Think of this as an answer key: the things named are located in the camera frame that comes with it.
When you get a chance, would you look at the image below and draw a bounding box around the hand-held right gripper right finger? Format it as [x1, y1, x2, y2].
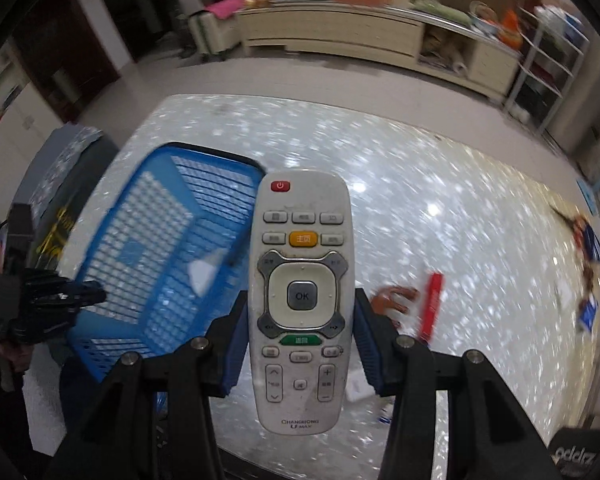
[352, 287, 563, 480]

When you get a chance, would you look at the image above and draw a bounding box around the white metal rack shelf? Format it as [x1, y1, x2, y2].
[504, 4, 592, 133]

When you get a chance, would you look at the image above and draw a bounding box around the blue plastic basket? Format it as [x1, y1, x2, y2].
[70, 141, 263, 411]

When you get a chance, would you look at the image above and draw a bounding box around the red lanyard strap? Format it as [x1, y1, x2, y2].
[416, 272, 444, 342]

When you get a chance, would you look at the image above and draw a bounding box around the wall calendar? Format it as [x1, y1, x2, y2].
[0, 54, 24, 122]

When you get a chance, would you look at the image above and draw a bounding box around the person's left hand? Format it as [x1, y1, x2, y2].
[0, 340, 31, 393]

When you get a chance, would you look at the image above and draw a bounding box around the green cloth bundle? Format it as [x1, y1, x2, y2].
[414, 0, 474, 27]

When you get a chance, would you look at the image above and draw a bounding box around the cream television cabinet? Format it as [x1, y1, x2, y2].
[234, 1, 522, 102]

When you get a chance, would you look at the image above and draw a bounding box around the white green suitcase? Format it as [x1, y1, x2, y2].
[189, 9, 242, 62]

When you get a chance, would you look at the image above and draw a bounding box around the orange bag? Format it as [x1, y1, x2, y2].
[499, 7, 522, 47]

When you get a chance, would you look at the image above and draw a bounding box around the white remote control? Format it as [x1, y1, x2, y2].
[247, 170, 356, 435]

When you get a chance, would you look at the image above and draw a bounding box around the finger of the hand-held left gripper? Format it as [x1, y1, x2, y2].
[10, 309, 79, 345]
[22, 269, 107, 309]

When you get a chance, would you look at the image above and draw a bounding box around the brown wooden slingshot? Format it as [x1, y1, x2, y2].
[371, 285, 422, 320]

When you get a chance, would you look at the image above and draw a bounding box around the stack of plates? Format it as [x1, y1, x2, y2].
[469, 2, 502, 37]

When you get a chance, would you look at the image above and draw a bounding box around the small blue white packet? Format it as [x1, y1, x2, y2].
[576, 294, 600, 334]

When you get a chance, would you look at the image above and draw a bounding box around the dark brown door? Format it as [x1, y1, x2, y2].
[10, 0, 122, 126]

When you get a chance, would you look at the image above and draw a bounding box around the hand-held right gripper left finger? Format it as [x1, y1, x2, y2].
[45, 290, 251, 480]

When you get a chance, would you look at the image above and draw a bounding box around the black printed bag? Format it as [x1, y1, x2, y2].
[549, 426, 600, 480]

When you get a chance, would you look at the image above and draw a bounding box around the pink cloth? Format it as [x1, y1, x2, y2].
[204, 0, 247, 22]

